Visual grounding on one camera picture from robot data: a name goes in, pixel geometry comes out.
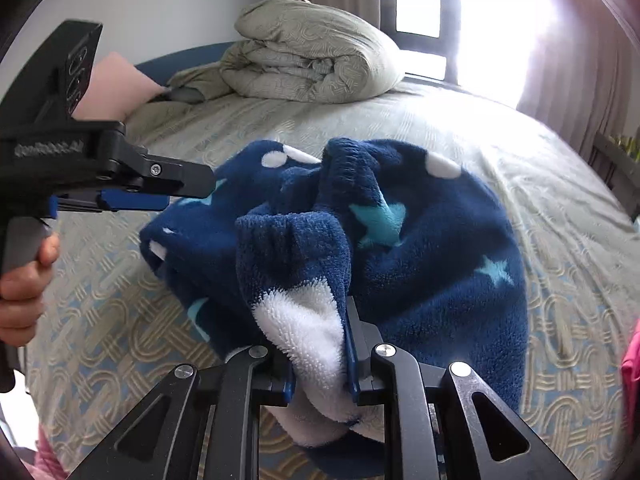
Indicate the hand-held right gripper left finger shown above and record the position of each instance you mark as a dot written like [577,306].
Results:
[288,385]

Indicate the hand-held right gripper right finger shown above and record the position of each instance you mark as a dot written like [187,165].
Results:
[352,360]

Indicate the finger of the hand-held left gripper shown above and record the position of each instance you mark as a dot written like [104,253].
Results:
[185,180]
[135,203]

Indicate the navy star print fleece pants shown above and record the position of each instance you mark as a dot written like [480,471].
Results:
[425,270]

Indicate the person's left hand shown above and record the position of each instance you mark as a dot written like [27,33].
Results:
[22,305]

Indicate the grey cloth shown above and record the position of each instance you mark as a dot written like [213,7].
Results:
[185,95]

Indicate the pink pillow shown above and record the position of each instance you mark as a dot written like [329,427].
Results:
[120,90]

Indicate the folded beige duvet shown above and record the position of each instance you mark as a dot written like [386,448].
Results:
[310,55]

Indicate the bed with grey-green sheet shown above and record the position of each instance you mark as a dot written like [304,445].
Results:
[500,125]

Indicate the folded pink garment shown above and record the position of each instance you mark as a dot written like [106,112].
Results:
[631,365]

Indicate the dark framed window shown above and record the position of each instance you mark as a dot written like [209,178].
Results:
[425,15]

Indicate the grey desk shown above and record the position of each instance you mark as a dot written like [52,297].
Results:
[617,170]

